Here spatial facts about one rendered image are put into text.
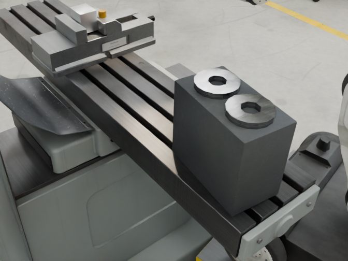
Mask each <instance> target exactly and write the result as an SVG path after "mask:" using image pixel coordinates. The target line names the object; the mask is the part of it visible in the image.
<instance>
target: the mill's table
mask: <svg viewBox="0 0 348 261"><path fill-rule="evenodd" d="M61 14H67V15H68V16H70V8H69V7H68V6H67V5H65V4H64V3H62V2H61V1H60V0H42V1H39V0H37V1H33V2H28V3H27V4H25V5H23V4H20V5H16V6H12V7H10V8H8V9H6V8H3V9H0V33H1V34H2V35H3V36H4V37H5V38H6V39H7V40H8V41H9V42H10V43H11V44H12V45H13V46H14V47H15V48H16V49H17V50H18V51H19V52H20V53H21V54H23V55H24V56H25V57H26V58H27V59H28V60H29V61H30V62H31V63H32V64H33V65H34V66H35V67H36V68H37V69H38V70H39V71H40V72H41V73H42V74H43V75H44V76H45V77H47V78H48V79H49V80H50V81H51V82H52V83H53V84H54V85H55V86H56V87H57V88H58V89H59V90H60V91H61V92H62V93H63V94H64V95H65V96H66V97H67V98H68V99H69V100H71V101H72V102H73V103H74V104H75V105H76V106H77V107H78V108H79V109H80V110H81V111H82V112H83V113H84V114H85V115H86V116H87V117H88V118H89V119H90V120H91V121H92V122H93V123H95V124H96V125H97V126H98V127H99V128H100V129H101V130H102V131H103V132H104V133H105V134H106V135H107V136H108V137H109V138H110V139H111V140H112V141H113V142H114V143H115V144H116V145H118V146H119V147H120V148H121V149H122V150H123V151H124V152H125V153H126V154H127V155H128V156H129V157H130V158H131V159H132V160H133V161H134V162H135V163H136V164H137V165H138V166H139V167H140V168H142V169H143V170H144V171H145V172H146V173H147V174H148V175H149V176H150V177H151V178H152V179H153V180H154V181H155V182H156V183H157V184H158V185H159V186H160V187H161V188H162V189H163V190H164V191H166V192H167V193H168V194H169V195H170V196H171V197H172V198H173V199H174V200H175V201H176V202H177V203H178V204H179V205H180V206H181V207H182V208H183V209H184V210H185V211H186V212H187V213H188V214H190V215H191V216H192V217H193V218H194V219H195V220H196V221H197V222H198V223H199V224H200V225H201V226H202V227H203V228H204V229H205V230H206V231H207V232H208V233H209V234H210V235H211V236H213V237H214V238H215V239H216V240H217V241H218V242H219V243H220V244H221V245H222V246H223V247H224V248H225V249H226V250H227V251H228V252H229V253H230V254H231V255H232V256H233V257H234V258H236V257H238V258H239V259H240V260H241V261H246V260H247V259H248V258H250V257H251V256H252V255H254V254H255V253H256V252H258V251H259V250H261V249H262V248H263V247H265V246H266V245H267V244H269V243H270V242H271V241H272V240H274V239H275V238H276V237H280V236H282V235H283V234H285V233H286V232H287V230H288V229H289V228H290V227H291V226H292V225H293V224H294V223H296V222H297V221H298V220H300V219H301V218H302V217H303V216H305V215H306V214H307V213H309V212H310V211H311V210H313V208H314V205H315V202H316V199H317V196H318V194H319V191H320V188H319V187H318V186H317V185H315V182H316V179H315V178H314V177H312V176H311V175H309V174H308V173H306V172H305V171H303V170H302V169H301V168H299V167H298V166H296V165H295V164H293V163H292V162H291V161H289V160H287V162H286V166H285V170H284V174H283V178H282V181H281V185H280V189H279V193H278V194H277V195H275V196H273V197H271V198H269V199H267V200H265V201H263V202H261V203H259V204H257V205H255V206H253V207H251V208H249V209H247V210H244V211H242V212H240V213H238V214H236V215H234V216H230V215H229V213H228V212H227V211H226V210H225V209H224V208H223V207H222V206H221V204H220V203H219V202H218V201H217V200H216V199H215V198H214V197H213V196H212V194H211V193H210V192H209V191H208V190H207V189H206V188H205V187H204V186H203V184H202V183H201V182H200V181H199V180H198V179H197V178H196V177H195V176H194V174H193V173H192V172H191V171H190V170H189V169H188V168H187V167H186V166H185V164H184V163H183V162H182V161H181V160H180V159H179V158H178V157H177V156H176V154H175V153H174V152H173V151H172V137H173V107H174V92H175V81H174V80H173V79H171V78H170V77H169V76H167V75H166V74H164V73H163V72H161V71H160V70H159V69H157V68H156V67H154V66H153V65H151V64H150V63H148V62H147V61H146V60H144V59H143V58H141V57H140V56H138V55H137V54H136V53H134V52H131V53H128V54H125V55H122V56H119V57H116V58H113V59H112V58H110V57H107V61H105V62H102V63H99V64H96V65H93V66H90V67H87V68H85V69H82V70H79V71H76V72H73V73H71V74H67V75H64V76H62V77H59V78H54V77H53V76H51V75H50V74H49V73H48V72H47V71H46V70H45V69H44V68H43V67H42V66H41V65H40V64H39V63H38V62H37V61H36V60H34V59H33V55H32V52H33V48H32V43H31V37H33V36H37V35H40V34H44V33H47V32H51V31H54V30H57V29H56V23H55V17H54V16H57V15H61ZM70 17H71V16H70Z"/></svg>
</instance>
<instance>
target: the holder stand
mask: <svg viewBox="0 0 348 261"><path fill-rule="evenodd" d="M296 125H297V122H296V120H294V119H293V118H292V117H290V116H289V115H288V114H286V113H285V112H284V111H282V110H281V109H280V108H279V107H277V106H276V105H275V104H273V103H272V102H271V101H270V100H268V99H267V98H265V97H264V96H262V94H260V93H259V92H257V91H256V90H255V89H253V88H252V87H251V86H249V85H248V84H247V83H245V82H244V81H243V80H241V79H240V78H239V77H238V76H237V75H236V74H234V73H232V72H231V71H230V70H228V69H227V68H226V67H224V66H220V67H216V68H211V69H205V70H202V71H200V72H198V73H197V74H194V75H191V76H187V77H184V78H181V79H178V80H175V92H174V107H173V137H172V151H173V152H174V153H175V154H176V156H177V157H178V158H179V159H180V160H181V161H182V162H183V163H184V164H185V166H186V167H187V168H188V169H189V170H190V171H191V172H192V173H193V174H194V176H195V177H196V178H197V179H198V180H199V181H200V182H201V183H202V184H203V186H204V187H205V188H206V189H207V190H208V191H209V192H210V193H211V194H212V196H213V197H214V198H215V199H216V200H217V201H218V202H219V203H220V204H221V206H222V207H223V208H224V209H225V210H226V211H227V212H228V213H229V215H230V216H234V215H236V214H238V213H240V212H242V211H244V210H247V209H249V208H251V207H253V206H255V205H257V204H259V203H261V202H263V201H265V200H267V199H269V198H271V197H273V196H275V195H277V194H278V193H279V189H280V185H281V181H282V178H283V174H284V170H285V166H286V162H287V158H288V155H289V151H290V148H291V144H292V140H293V136H294V132H295V129H296Z"/></svg>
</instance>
